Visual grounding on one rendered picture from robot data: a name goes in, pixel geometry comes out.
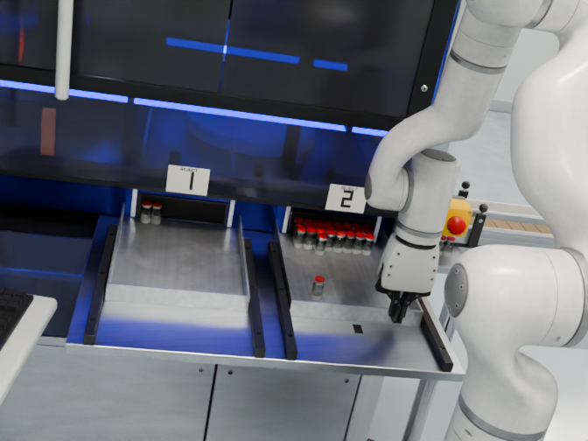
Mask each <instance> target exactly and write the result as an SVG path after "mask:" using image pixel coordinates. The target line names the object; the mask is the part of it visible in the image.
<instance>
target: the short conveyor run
mask: <svg viewBox="0 0 588 441"><path fill-rule="evenodd" d="M461 186H462V187H463V190H459V191H458V196H462V197H465V200H466V201H467V203H468V204H469V205H470V207H477V208H478V209H475V208H473V209H472V210H473V212H472V217H471V220H470V223H469V226H468V229H467V232H466V235H465V237H464V238H462V237H455V238H456V240H455V242H454V247H458V248H459V249H460V251H461V252H462V254H464V253H465V252H466V251H467V250H469V249H473V248H476V247H479V246H485V245H514V246H523V247H533V248H543V249H556V244H555V240H554V237H553V234H552V233H551V230H550V228H549V226H548V224H547V223H546V221H545V220H544V218H543V217H542V216H534V215H527V214H537V215H540V214H539V213H538V212H537V211H536V210H535V209H534V208H533V207H532V206H523V205H516V204H508V203H500V202H493V201H485V200H478V199H468V198H467V196H468V193H469V192H468V191H467V190H466V189H468V188H469V187H470V183H469V182H468V181H464V182H462V185H461ZM487 209H493V210H500V211H508V212H515V213H505V212H497V211H490V210H487ZM519 213H523V214H519Z"/></svg>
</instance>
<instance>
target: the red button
mask: <svg viewBox="0 0 588 441"><path fill-rule="evenodd" d="M447 228H448V230H449V232H450V233H451V234H452V235H461V234H463V233H464V232H465V230H466V222H465V221H464V220H463V219H462V218H461V217H458V216H456V217H452V218H451V219H449V221H448V223H447Z"/></svg>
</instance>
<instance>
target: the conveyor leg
mask: <svg viewBox="0 0 588 441"><path fill-rule="evenodd" d="M438 320H439V322H440V324H441V326H442V327H443V329H444V332H445V334H446V336H447V338H448V340H449V341H450V343H452V338H453V335H454V333H455V329H456V328H455V326H454V324H453V323H452V320H451V317H450V315H449V312H448V311H447V308H446V305H445V301H444V303H443V306H442V310H441V312H440V315H439V318H438ZM438 382H439V381H436V380H424V379H420V381H419V384H418V387H417V390H416V395H415V398H414V401H413V404H412V407H411V410H410V413H409V418H408V421H407V423H406V427H405V430H404V433H403V436H402V441H420V439H421V436H422V434H423V430H424V426H425V423H426V420H427V417H428V415H429V411H430V408H431V404H432V401H433V398H434V395H435V393H436V389H437V386H438Z"/></svg>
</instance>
